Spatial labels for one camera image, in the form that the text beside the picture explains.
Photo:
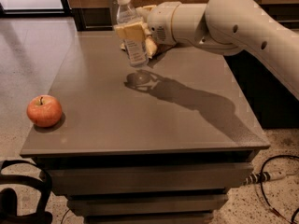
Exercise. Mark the brown yellow chip bag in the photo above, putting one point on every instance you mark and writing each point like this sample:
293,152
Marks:
154,48

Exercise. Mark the clear plastic water bottle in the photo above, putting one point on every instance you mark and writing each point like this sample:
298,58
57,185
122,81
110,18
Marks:
129,29

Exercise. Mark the red apple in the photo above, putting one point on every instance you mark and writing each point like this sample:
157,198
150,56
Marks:
44,111

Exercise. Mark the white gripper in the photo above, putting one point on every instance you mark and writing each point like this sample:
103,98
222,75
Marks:
159,21

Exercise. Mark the white power strip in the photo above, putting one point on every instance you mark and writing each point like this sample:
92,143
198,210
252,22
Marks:
264,177

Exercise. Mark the left metal wall bracket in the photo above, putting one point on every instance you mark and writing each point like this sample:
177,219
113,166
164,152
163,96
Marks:
113,8

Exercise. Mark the grey drawer cabinet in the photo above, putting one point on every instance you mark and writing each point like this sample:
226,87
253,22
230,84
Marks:
162,144

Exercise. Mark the black headphones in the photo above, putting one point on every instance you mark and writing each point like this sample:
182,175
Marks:
14,186

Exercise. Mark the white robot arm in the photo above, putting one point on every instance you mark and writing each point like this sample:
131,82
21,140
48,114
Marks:
223,27

